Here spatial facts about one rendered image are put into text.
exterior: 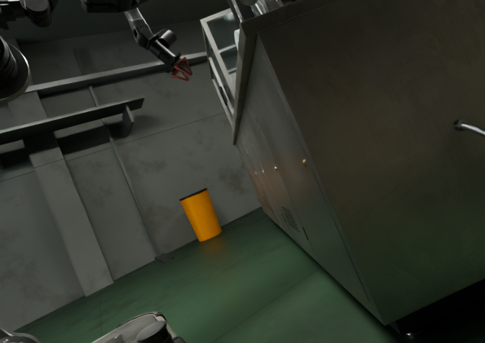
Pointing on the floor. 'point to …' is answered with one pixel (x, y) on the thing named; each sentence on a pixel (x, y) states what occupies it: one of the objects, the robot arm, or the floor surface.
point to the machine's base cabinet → (378, 144)
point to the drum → (201, 214)
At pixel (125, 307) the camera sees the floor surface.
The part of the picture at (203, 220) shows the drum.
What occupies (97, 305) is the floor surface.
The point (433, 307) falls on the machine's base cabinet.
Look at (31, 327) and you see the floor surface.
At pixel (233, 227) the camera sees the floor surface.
